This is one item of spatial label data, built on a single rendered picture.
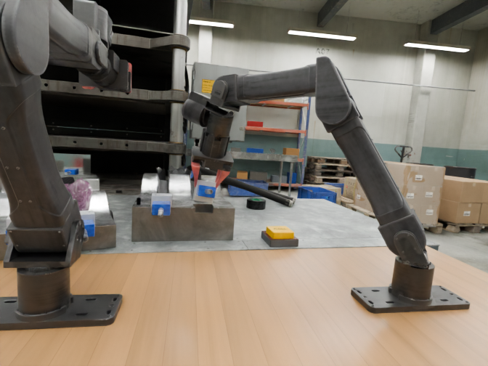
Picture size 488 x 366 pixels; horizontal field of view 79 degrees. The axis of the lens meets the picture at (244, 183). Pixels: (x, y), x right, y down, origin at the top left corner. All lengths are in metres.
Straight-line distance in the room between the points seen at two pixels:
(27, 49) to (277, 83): 0.43
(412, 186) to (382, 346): 4.05
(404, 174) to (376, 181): 3.87
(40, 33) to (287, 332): 0.47
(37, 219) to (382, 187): 0.53
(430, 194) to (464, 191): 0.59
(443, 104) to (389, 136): 1.63
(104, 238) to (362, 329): 0.56
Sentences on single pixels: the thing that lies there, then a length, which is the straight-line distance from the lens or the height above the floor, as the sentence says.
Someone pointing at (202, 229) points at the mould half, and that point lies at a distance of 0.79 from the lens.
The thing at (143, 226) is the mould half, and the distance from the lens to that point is 0.79.
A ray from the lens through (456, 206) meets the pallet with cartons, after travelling 5.16.
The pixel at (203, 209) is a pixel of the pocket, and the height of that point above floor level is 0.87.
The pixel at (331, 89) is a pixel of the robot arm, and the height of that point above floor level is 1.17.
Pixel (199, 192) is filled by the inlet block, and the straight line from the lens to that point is 0.74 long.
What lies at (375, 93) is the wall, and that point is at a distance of 8.53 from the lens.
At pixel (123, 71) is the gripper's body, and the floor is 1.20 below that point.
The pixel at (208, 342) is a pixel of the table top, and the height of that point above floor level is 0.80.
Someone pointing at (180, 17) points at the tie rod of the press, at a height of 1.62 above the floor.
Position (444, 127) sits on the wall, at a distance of 9.54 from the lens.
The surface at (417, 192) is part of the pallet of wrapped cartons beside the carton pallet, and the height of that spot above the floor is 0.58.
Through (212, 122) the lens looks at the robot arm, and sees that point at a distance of 0.70.
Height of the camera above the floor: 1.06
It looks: 8 degrees down
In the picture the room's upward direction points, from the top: 4 degrees clockwise
